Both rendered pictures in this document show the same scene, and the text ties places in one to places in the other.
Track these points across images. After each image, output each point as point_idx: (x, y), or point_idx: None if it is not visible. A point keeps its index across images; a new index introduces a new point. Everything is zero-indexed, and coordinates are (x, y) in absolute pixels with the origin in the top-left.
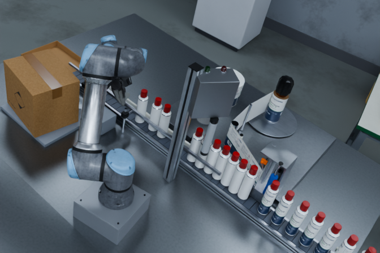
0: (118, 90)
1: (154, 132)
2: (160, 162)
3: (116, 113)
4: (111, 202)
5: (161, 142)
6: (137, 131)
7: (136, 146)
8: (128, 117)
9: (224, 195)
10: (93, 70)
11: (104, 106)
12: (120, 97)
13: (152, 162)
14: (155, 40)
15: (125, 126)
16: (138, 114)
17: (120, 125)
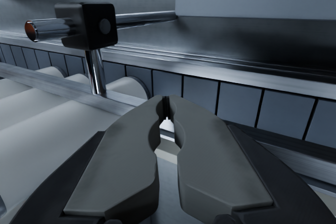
0: (196, 215)
1: (72, 74)
2: (38, 8)
3: (243, 67)
4: None
5: (42, 56)
6: (118, 49)
7: None
8: (169, 79)
9: None
10: None
11: (317, 14)
12: (176, 134)
13: None
14: None
15: (186, 50)
16: (64, 82)
17: (206, 43)
